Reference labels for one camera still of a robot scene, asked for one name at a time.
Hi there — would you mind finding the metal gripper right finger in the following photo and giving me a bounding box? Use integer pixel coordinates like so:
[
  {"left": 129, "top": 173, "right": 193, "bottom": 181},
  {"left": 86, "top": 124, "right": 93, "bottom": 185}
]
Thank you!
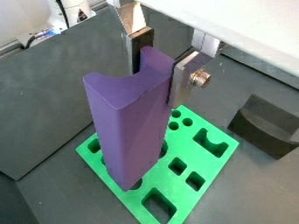
[{"left": 168, "top": 30, "right": 222, "bottom": 109}]

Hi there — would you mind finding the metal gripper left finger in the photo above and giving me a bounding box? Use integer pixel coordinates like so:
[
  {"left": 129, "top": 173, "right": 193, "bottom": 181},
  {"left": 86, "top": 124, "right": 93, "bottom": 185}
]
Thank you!
[{"left": 116, "top": 1, "right": 154, "bottom": 74}]

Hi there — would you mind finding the purple arch block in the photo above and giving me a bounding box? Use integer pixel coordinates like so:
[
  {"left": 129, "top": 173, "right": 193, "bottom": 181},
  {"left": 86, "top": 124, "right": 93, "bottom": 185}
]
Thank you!
[{"left": 82, "top": 46, "right": 173, "bottom": 191}]

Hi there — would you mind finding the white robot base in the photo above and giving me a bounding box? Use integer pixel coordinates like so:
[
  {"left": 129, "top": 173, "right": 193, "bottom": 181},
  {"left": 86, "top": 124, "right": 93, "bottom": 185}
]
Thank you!
[{"left": 17, "top": 0, "right": 96, "bottom": 49}]

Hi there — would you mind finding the black arch holder stand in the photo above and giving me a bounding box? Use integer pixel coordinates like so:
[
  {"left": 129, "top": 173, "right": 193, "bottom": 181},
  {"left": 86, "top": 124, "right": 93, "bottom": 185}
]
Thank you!
[{"left": 228, "top": 94, "right": 299, "bottom": 159}]

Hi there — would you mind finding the green shape sorter board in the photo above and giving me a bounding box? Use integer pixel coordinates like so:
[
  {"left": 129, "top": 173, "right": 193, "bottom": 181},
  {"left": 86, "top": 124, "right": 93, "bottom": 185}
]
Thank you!
[{"left": 75, "top": 106, "right": 238, "bottom": 224}]

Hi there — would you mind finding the aluminium frame rail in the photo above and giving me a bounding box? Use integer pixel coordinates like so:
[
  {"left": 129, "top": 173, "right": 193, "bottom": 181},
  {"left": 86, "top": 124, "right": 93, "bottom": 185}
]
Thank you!
[{"left": 0, "top": 39, "right": 23, "bottom": 59}]

